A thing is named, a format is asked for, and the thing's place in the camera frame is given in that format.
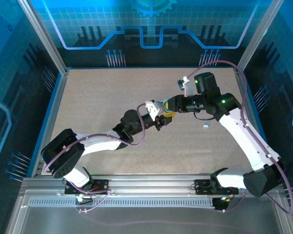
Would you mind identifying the grey metal front panel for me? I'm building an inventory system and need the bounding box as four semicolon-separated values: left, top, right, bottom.
4;190;293;234

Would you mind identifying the black connector block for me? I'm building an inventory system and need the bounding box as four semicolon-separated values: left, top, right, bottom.
212;196;230;212

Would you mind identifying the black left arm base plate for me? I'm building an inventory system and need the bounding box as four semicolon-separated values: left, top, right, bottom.
64;179;111;195

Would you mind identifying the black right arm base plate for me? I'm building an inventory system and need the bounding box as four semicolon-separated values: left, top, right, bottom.
194;179;239;195

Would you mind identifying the aluminium table side rail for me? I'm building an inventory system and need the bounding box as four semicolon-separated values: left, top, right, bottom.
30;69;69;177
234;68;281;161

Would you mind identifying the grey slotted cable duct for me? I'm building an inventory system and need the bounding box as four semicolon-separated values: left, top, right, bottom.
28;198;217;208

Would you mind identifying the aluminium frame post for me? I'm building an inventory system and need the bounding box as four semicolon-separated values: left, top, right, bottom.
236;0;288;75
17;0;69;75

